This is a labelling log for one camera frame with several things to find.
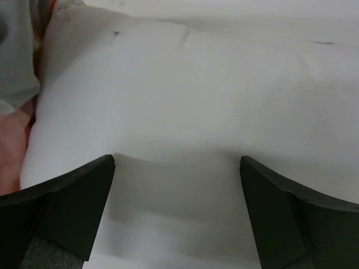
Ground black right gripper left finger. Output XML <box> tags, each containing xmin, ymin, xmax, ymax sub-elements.
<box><xmin>1</xmin><ymin>155</ymin><xmax>115</xmax><ymax>268</ymax></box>

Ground orange grey checked pillowcase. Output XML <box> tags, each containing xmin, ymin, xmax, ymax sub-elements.
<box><xmin>1</xmin><ymin>1</ymin><xmax>57</xmax><ymax>195</ymax></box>

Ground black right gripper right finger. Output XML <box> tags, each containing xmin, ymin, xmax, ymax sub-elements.
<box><xmin>240</xmin><ymin>156</ymin><xmax>358</xmax><ymax>268</ymax></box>

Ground white pillow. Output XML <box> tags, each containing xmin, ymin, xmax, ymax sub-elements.
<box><xmin>21</xmin><ymin>2</ymin><xmax>358</xmax><ymax>268</ymax></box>

